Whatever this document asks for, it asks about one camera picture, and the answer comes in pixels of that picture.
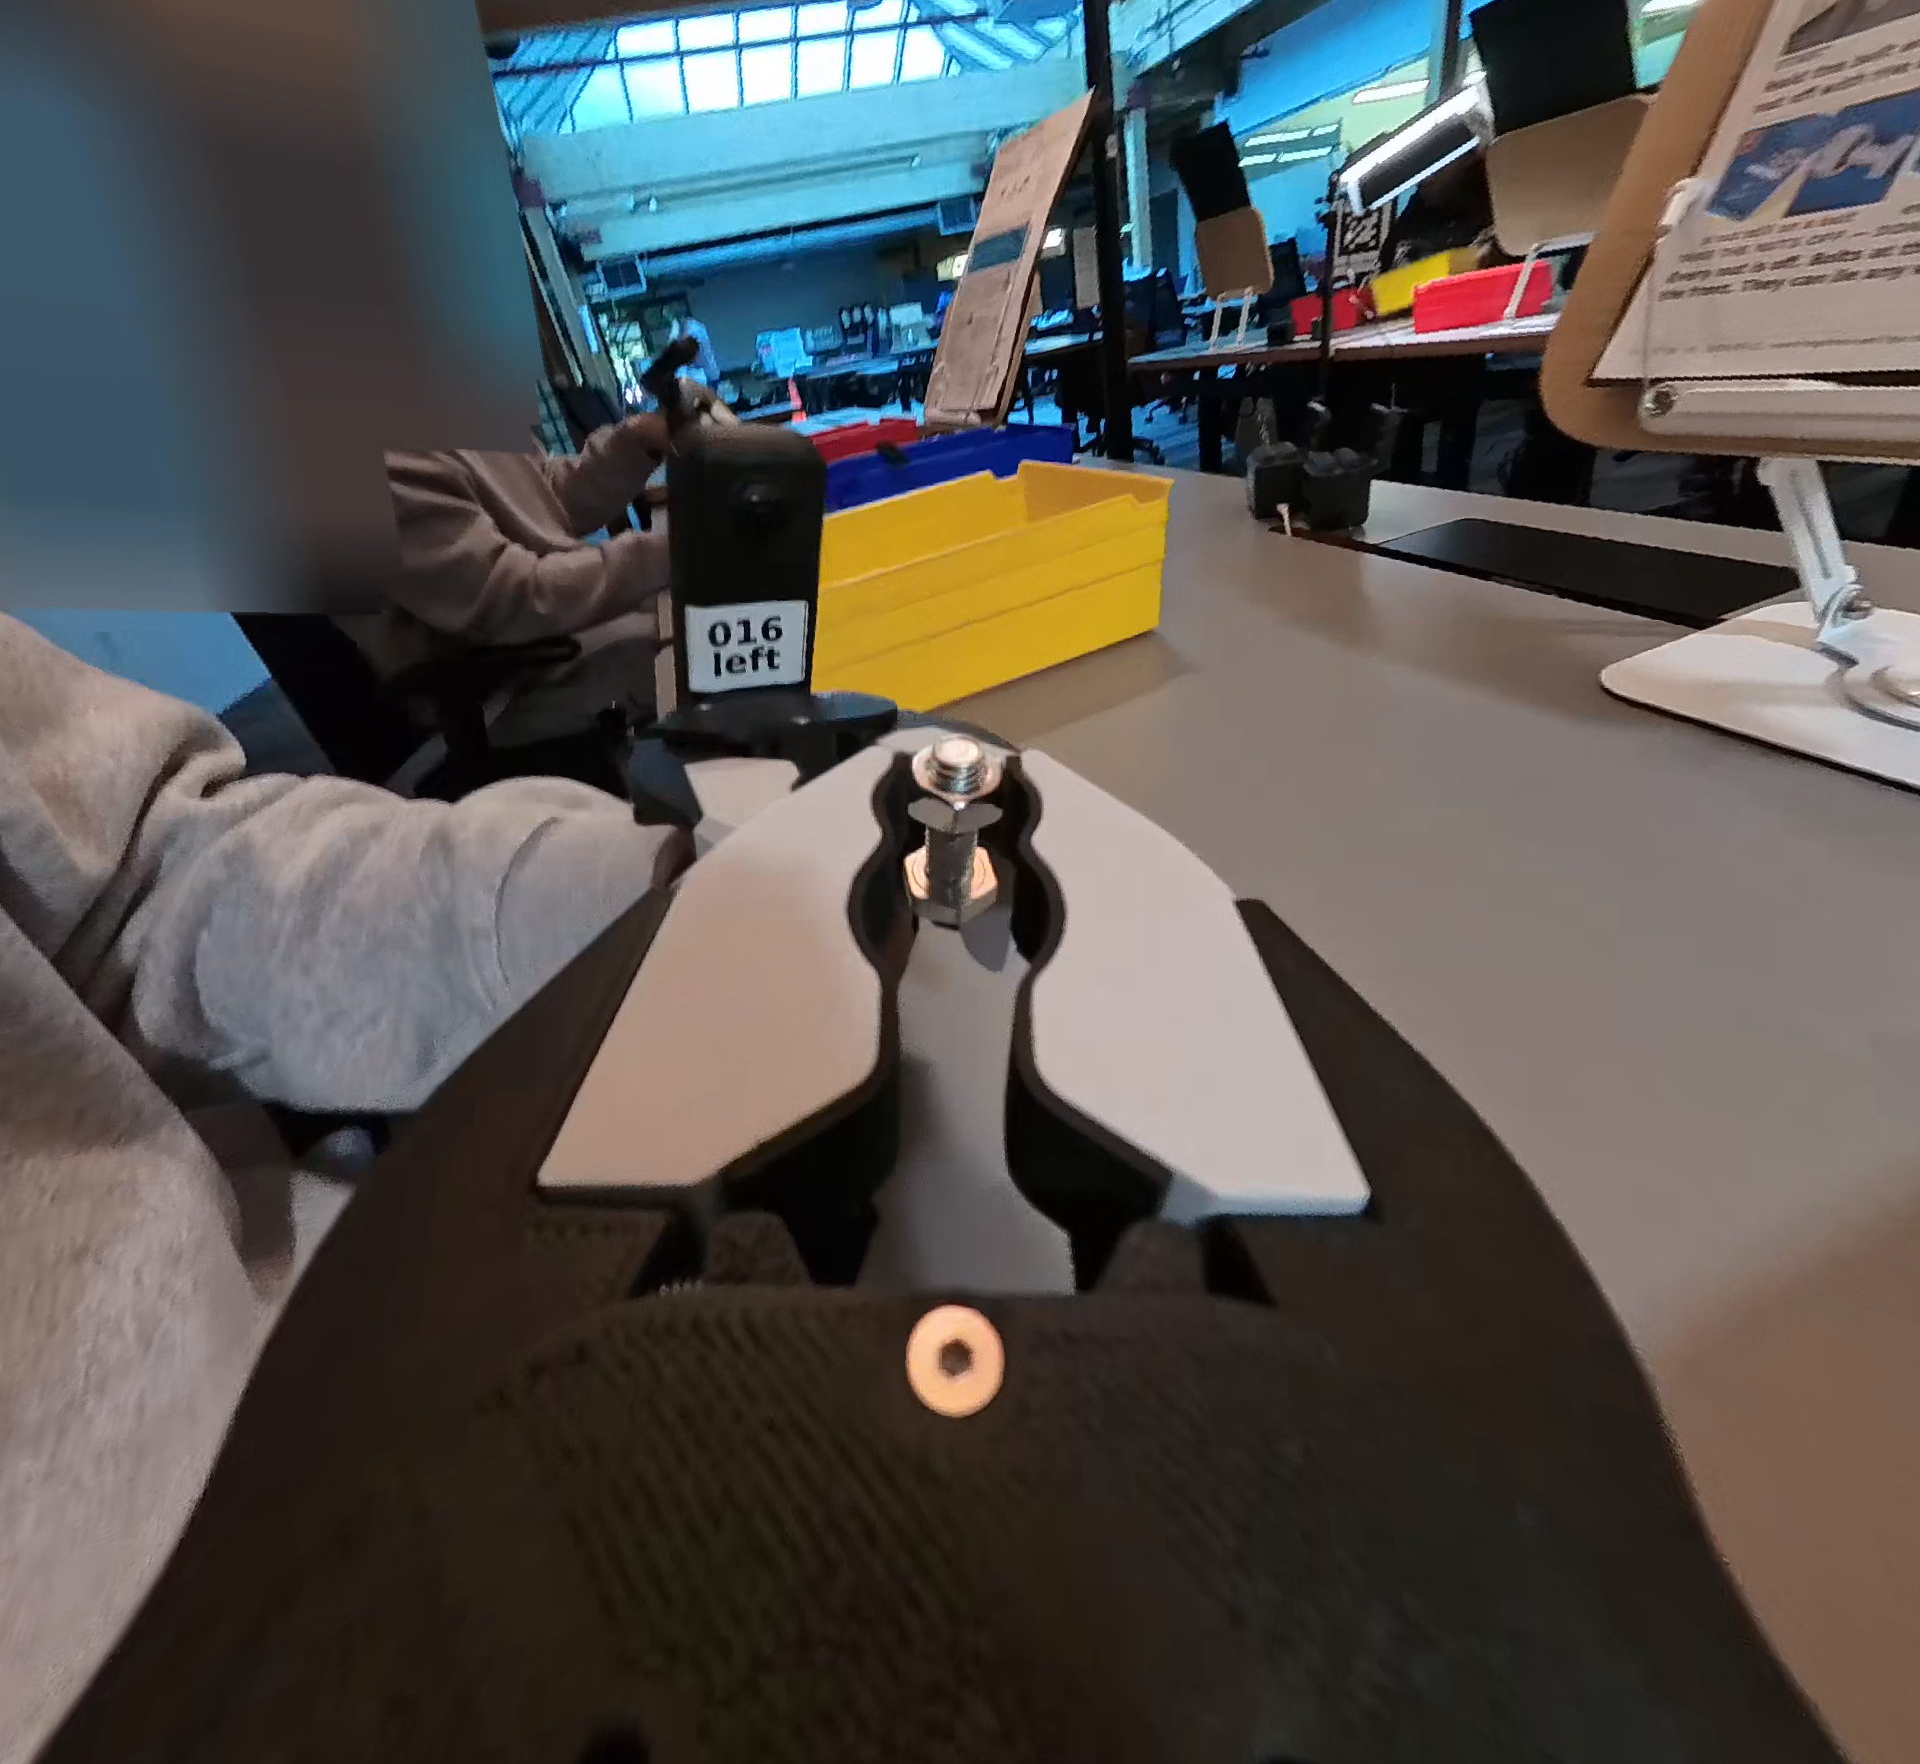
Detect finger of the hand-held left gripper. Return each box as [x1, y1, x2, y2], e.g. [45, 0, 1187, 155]
[682, 751, 813, 848]

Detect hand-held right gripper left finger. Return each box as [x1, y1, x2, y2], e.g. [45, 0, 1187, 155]
[533, 744, 913, 1286]

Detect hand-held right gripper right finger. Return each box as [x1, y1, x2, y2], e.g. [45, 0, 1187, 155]
[1005, 748, 1373, 1293]

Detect steel hex bolt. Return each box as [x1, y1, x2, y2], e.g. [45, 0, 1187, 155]
[903, 740, 1006, 930]

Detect yellow plastic bin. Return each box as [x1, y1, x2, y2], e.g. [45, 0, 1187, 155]
[811, 459, 1177, 716]

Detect person's left forearm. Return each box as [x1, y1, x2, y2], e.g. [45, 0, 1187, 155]
[0, 609, 697, 1125]

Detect grey desk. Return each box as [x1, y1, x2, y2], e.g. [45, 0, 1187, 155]
[646, 459, 1920, 1764]

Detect black desk mat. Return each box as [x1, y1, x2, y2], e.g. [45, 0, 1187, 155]
[1372, 519, 1802, 630]

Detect wood-edged work desk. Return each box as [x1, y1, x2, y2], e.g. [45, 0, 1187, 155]
[1127, 316, 1572, 476]

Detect black desk lamp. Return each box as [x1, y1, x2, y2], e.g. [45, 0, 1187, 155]
[1314, 84, 1497, 449]

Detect blue plastic bin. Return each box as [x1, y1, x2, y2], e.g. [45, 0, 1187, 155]
[824, 422, 1079, 515]

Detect tall wooden document stand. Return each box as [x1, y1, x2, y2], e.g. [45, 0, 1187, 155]
[923, 88, 1104, 436]

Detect black support column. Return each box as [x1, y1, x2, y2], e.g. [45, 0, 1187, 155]
[1070, 0, 1136, 464]

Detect small wooden document stand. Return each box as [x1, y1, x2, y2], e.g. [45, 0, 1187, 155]
[1193, 208, 1279, 351]

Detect black monitor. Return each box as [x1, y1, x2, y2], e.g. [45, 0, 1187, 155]
[1470, 0, 1638, 139]
[1168, 121, 1256, 230]

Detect person's grey sweatshirt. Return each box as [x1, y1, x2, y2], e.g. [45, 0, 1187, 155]
[0, 1074, 396, 1764]

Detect small yellow storage bin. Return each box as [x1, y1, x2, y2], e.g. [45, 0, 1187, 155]
[1368, 246, 1480, 315]

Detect wide wooden document stand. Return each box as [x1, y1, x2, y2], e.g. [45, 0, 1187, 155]
[1485, 96, 1655, 321]

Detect printed instruction sheet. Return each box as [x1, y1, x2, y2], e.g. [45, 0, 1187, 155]
[1590, 0, 1920, 390]

